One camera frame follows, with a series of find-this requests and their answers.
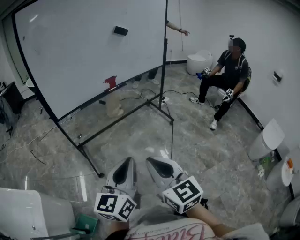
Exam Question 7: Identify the person's light printed shirt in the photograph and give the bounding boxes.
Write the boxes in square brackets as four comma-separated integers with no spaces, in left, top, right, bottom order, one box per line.
[124,206,270,240]

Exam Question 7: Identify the white cable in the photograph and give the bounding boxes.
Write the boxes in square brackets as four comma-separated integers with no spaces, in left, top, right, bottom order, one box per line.
[0,116,75,164]

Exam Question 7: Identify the green plastic bin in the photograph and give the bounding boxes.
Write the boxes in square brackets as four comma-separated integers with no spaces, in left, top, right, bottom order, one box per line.
[73,213,99,235]

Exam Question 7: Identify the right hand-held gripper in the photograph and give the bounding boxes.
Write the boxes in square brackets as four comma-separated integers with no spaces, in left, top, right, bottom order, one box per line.
[145,156,203,214]

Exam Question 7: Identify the white whiteboard on black stand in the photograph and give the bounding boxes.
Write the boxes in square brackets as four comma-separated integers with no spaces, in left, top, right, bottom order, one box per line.
[11,0,175,178]

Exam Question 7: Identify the red jagged patch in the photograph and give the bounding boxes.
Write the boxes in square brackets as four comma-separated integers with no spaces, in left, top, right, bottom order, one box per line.
[103,75,117,90]

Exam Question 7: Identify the black pouch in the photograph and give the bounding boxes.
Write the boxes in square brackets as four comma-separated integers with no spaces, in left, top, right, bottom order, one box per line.
[199,197,210,211]

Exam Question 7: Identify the black wall paper holder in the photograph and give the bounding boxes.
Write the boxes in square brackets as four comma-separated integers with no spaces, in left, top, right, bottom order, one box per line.
[272,70,284,83]

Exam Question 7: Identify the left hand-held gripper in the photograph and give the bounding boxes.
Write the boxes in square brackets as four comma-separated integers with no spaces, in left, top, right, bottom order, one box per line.
[93,157,141,223]

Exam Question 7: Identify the white bin at right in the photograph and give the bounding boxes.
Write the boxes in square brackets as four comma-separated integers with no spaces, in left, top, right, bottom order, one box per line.
[247,118,285,162]

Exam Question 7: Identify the white bathtub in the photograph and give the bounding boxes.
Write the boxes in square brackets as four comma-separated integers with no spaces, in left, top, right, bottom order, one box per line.
[0,187,78,240]

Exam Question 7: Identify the black whiteboard eraser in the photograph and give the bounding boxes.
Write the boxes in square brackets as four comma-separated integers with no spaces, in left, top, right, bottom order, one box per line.
[113,26,129,37]

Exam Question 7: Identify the green packaging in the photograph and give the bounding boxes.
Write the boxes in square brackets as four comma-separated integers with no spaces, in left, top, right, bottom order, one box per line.
[255,155,275,177]

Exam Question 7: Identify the person's left forearm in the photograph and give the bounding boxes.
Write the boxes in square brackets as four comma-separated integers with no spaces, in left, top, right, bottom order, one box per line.
[109,219,131,234]

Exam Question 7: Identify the person's right forearm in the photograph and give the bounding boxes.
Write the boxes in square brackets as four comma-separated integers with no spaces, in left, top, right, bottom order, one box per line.
[186,202,237,234]

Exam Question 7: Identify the black equipment case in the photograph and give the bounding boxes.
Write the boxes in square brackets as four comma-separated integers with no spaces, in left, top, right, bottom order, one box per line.
[0,81,24,116]

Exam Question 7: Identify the round white toilet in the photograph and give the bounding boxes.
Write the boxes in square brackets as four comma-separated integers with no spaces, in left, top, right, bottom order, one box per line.
[186,49,213,76]

